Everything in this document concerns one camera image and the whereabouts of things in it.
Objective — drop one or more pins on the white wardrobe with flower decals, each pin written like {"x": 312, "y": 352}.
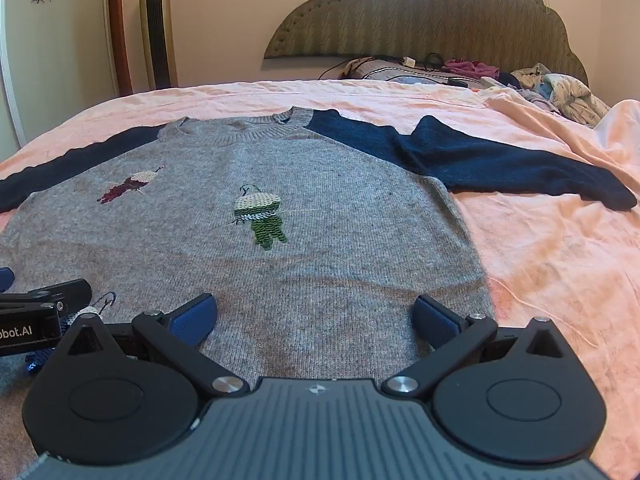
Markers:
{"x": 50, "y": 60}

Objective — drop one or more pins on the olive upholstered headboard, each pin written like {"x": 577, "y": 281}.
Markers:
{"x": 425, "y": 15}

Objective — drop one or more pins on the pink blanket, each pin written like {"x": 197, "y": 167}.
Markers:
{"x": 550, "y": 260}

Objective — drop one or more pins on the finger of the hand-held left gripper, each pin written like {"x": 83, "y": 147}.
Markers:
{"x": 50, "y": 292}
{"x": 4, "y": 279}

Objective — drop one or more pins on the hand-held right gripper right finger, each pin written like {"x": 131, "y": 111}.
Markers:
{"x": 434, "y": 320}

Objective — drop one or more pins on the magenta cloth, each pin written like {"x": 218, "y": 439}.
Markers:
{"x": 470, "y": 66}

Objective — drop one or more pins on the grey sweater with navy sleeves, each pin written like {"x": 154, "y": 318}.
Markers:
{"x": 300, "y": 185}

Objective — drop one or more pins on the gold tower fan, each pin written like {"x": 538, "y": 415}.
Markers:
{"x": 157, "y": 35}

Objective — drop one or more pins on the white charger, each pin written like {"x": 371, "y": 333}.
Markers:
{"x": 409, "y": 61}

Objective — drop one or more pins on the light blue cloth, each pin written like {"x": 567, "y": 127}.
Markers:
{"x": 420, "y": 80}

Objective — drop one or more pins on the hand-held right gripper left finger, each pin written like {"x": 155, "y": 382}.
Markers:
{"x": 197, "y": 317}

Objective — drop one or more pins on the brown wooden frame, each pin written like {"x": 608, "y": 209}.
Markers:
{"x": 119, "y": 35}

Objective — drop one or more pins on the pile of light clothes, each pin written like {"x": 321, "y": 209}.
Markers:
{"x": 565, "y": 90}

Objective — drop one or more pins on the small black device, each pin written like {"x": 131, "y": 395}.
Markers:
{"x": 457, "y": 81}

